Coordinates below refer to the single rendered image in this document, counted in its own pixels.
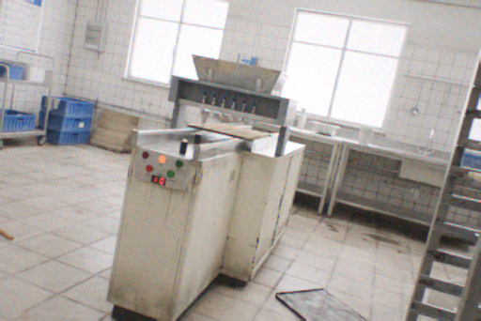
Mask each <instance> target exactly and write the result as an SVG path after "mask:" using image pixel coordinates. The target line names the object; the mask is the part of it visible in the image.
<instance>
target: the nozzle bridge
mask: <svg viewBox="0 0 481 321"><path fill-rule="evenodd" d="M207 86H209V87H207ZM206 87H207V89H206V90H205V92H204V93H207V99H206V103H205V104H204V103H202V99H203V98H202V95H203V96H204V93H203V90H204V89H205V88H206ZM217 87H219V89H217V90H216V88H217ZM214 90H216V91H215V93H214V94H215V95H216V103H215V106H211V104H212V96H213V92H214ZM226 90H228V91H227V92H225V91H226ZM224 92H225V107H224V108H222V107H221V106H222V99H223V94H224ZM237 92H239V93H237ZM236 93H237V94H236ZM235 94H236V97H235V98H234V99H236V107H235V110H231V107H232V99H233V97H234V96H235ZM247 94H248V96H247V97H245V96H246V95H247ZM244 97H245V104H246V105H245V111H244V113H242V112H241V108H242V101H243V99H244ZM256 97H258V98H257V99H256V100H255V98H256ZM167 101H170V102H174V110H173V114H172V119H171V127H170V129H183V123H184V119H185V115H186V112H187V105H188V106H194V107H197V108H201V109H204V110H211V111H214V112H218V113H225V114H228V115H234V116H240V117H244V118H248V119H254V120H257V121H261V122H268V123H271V124H274V125H276V126H281V127H280V130H279V133H278V137H277V144H276V148H275V150H274V155H276V156H279V157H281V156H283V155H284V153H285V149H286V146H287V137H288V133H289V130H290V126H293V125H294V118H295V115H296V112H297V105H298V102H299V101H298V100H296V99H289V98H285V97H277V96H274V95H272V94H268V93H260V92H256V91H253V90H245V89H242V88H238V87H231V86H227V85H224V84H214V83H210V82H207V81H199V80H196V79H192V78H188V77H180V76H178V75H174V74H172V77H171V86H170V90H169V94H168V98H167ZM254 102H255V104H256V109H255V114H254V115H252V114H251V112H252V105H253V103H254Z"/></svg>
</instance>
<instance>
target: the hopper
mask: <svg viewBox="0 0 481 321"><path fill-rule="evenodd" d="M191 56H192V59H193V61H194V69H195V71H196V77H197V80H199V81H207V82H210V83H214V84H224V85H227V86H231V87H238V88H242V89H245V90H253V91H256V92H260V93H268V94H272V95H274V96H276V95H277V93H278V92H279V90H281V87H283V85H284V83H285V82H286V81H287V78H288V77H290V75H288V74H286V73H284V72H283V71H282V70H276V69H268V68H261V67H257V66H253V65H248V64H242V63H237V62H233V61H225V60H222V59H218V58H213V57H206V56H202V55H198V54H191Z"/></svg>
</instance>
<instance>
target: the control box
mask: <svg viewBox="0 0 481 321"><path fill-rule="evenodd" d="M144 151H147V152H148V158H147V159H145V158H143V157H142V153H143V152H144ZM160 156H164V157H165V162H164V163H160V162H159V157H160ZM176 161H182V162H183V165H182V166H181V167H180V168H178V167H177V166H176ZM191 163H192V159H190V158H183V157H181V156H178V155H173V154H170V153H167V152H164V151H158V150H155V149H152V148H146V147H143V146H140V147H138V155H137V160H136V164H135V172H134V177H135V178H138V179H140V180H145V181H148V182H151V183H154V182H153V181H152V180H153V179H154V178H155V177H154V176H156V177H157V179H156V182H155V183H154V184H159V185H162V186H165V187H170V188H172V189H175V190H178V191H186V190H187V182H188V177H189V174H190V166H191ZM149 164H150V165H151V166H152V168H153V169H152V171H151V172H148V171H147V170H146V167H147V166H148V165H149ZM167 171H173V172H174V176H173V177H167ZM153 177H154V178H153ZM161 177H163V178H164V182H163V183H162V182H161ZM161 183H162V184H161Z"/></svg>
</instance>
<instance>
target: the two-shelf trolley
mask: <svg viewBox="0 0 481 321"><path fill-rule="evenodd" d="M20 53H24V54H33V55H36V56H40V57H47V58H51V59H52V60H53V61H54V58H53V57H50V56H47V55H43V54H35V53H30V52H26V51H18V53H17V56H16V61H18V56H19V54H20ZM54 64H55V61H54V63H53V69H52V70H47V69H46V71H50V72H51V73H52V75H51V83H50V84H48V83H45V82H43V83H38V82H31V81H25V80H10V79H9V78H8V75H9V69H8V66H7V65H5V64H0V66H1V67H5V68H6V69H7V77H6V79H5V78H1V77H0V82H1V83H5V94H4V99H3V106H2V113H1V124H0V151H1V149H2V148H3V142H1V141H2V140H3V138H12V137H22V136H31V135H41V136H42V137H40V139H38V145H44V144H45V140H46V139H47V138H46V137H47V135H46V129H47V117H48V113H49V107H50V102H51V91H52V87H53V80H54ZM8 84H13V86H12V93H11V104H10V109H12V103H13V98H14V86H15V84H25V85H33V86H50V91H49V97H48V102H47V113H46V117H45V123H44V130H39V129H33V130H29V131H18V132H2V128H3V122H4V115H5V103H6V97H7V92H8Z"/></svg>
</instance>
